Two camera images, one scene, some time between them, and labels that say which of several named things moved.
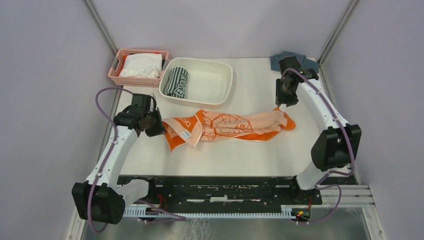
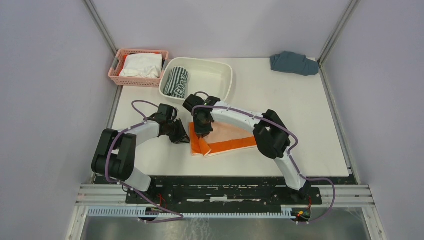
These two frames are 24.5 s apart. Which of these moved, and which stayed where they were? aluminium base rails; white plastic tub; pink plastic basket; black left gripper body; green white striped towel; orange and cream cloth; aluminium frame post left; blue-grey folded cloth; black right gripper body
Moved: orange and cream cloth; black left gripper body; black right gripper body
Stayed: blue-grey folded cloth; green white striped towel; white plastic tub; aluminium frame post left; aluminium base rails; pink plastic basket
